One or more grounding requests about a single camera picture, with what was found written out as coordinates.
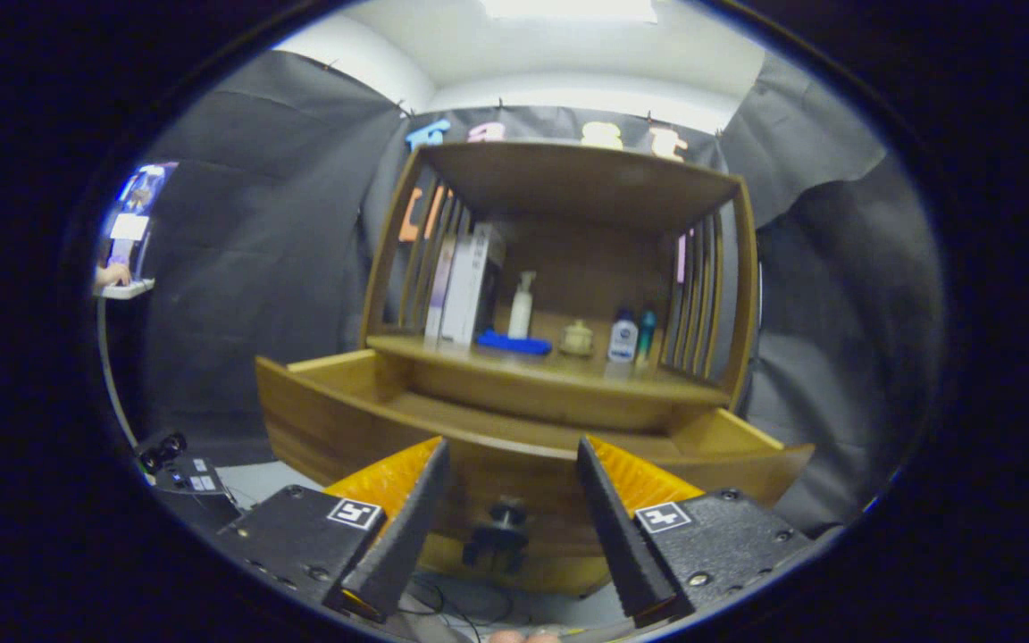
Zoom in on thin pale book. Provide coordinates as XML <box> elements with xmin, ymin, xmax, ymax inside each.
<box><xmin>422</xmin><ymin>234</ymin><xmax>459</xmax><ymax>350</ymax></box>

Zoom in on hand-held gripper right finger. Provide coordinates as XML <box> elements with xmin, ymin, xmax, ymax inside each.
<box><xmin>575</xmin><ymin>434</ymin><xmax>815</xmax><ymax>629</ymax></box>

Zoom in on wooden countertop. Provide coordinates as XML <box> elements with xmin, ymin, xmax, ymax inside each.
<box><xmin>365</xmin><ymin>330</ymin><xmax>736</xmax><ymax>405</ymax></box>

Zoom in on thick white book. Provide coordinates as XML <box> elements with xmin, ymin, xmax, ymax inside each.
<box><xmin>439</xmin><ymin>222</ymin><xmax>507</xmax><ymax>352</ymax></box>

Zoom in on black floor cables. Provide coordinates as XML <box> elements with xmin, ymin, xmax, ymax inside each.
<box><xmin>397</xmin><ymin>576</ymin><xmax>517</xmax><ymax>640</ymax></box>

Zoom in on black door handle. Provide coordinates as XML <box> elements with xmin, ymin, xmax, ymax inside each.
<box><xmin>463</xmin><ymin>527</ymin><xmax>503</xmax><ymax>569</ymax></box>
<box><xmin>498</xmin><ymin>531</ymin><xmax>531</xmax><ymax>573</ymax></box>

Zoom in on black backdrop cloth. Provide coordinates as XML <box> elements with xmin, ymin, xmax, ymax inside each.
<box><xmin>104</xmin><ymin>49</ymin><xmax>946</xmax><ymax>539</ymax></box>

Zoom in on white pump bottle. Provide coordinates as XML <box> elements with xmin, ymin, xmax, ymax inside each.
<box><xmin>507</xmin><ymin>271</ymin><xmax>539</xmax><ymax>341</ymax></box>

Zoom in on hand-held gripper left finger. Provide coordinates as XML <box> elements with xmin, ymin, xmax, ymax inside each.
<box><xmin>213</xmin><ymin>436</ymin><xmax>453</xmax><ymax>624</ymax></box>

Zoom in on white desk edge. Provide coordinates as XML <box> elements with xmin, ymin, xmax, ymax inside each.
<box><xmin>96</xmin><ymin>279</ymin><xmax>157</xmax><ymax>301</ymax></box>

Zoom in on black camera device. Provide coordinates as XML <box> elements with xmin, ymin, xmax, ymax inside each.
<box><xmin>134</xmin><ymin>430</ymin><xmax>245</xmax><ymax>530</ymax></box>

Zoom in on white lotion bottle blue cap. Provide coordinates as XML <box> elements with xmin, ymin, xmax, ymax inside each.
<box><xmin>607</xmin><ymin>308</ymin><xmax>640</xmax><ymax>365</ymax></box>

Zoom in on blue folded cloth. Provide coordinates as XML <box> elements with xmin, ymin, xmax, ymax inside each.
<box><xmin>475</xmin><ymin>329</ymin><xmax>554</xmax><ymax>357</ymax></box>

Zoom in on wooden cabinet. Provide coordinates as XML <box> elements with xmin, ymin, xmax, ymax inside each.
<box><xmin>255</xmin><ymin>138</ymin><xmax>816</xmax><ymax>597</ymax></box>

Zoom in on computer monitor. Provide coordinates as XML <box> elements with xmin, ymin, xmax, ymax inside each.
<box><xmin>99</xmin><ymin>162</ymin><xmax>179</xmax><ymax>287</ymax></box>

